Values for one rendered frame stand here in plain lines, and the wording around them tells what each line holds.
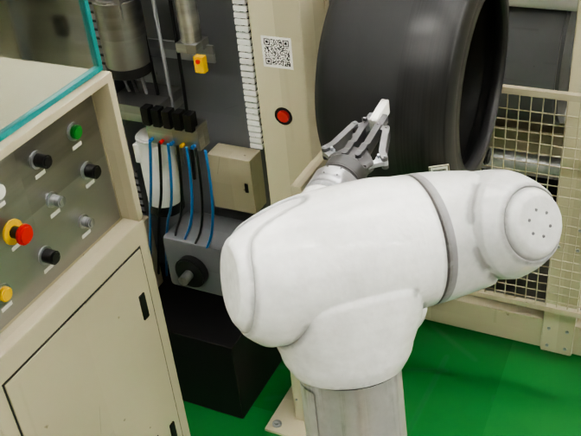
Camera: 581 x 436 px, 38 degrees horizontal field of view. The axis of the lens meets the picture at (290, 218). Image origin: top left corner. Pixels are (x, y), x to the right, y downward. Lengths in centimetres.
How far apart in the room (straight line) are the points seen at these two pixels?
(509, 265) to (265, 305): 23
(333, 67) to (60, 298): 73
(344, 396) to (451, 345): 210
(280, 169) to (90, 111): 50
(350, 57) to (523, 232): 94
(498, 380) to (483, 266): 201
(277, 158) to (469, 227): 132
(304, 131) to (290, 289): 129
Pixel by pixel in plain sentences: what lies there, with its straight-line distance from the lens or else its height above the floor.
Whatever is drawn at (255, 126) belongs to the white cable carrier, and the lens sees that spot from 207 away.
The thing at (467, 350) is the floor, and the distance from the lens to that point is 289.
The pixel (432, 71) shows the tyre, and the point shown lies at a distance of 163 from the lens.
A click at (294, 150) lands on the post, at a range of 204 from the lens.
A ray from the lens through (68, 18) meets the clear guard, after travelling 176.
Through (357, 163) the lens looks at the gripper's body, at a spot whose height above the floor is 123.
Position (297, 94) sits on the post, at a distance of 196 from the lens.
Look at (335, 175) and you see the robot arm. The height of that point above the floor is 124.
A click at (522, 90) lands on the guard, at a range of 224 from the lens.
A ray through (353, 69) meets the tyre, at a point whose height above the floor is 128.
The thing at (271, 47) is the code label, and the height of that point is 123.
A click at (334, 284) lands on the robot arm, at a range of 74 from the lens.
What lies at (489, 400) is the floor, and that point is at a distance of 274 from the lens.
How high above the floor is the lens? 198
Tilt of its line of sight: 34 degrees down
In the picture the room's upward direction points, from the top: 6 degrees counter-clockwise
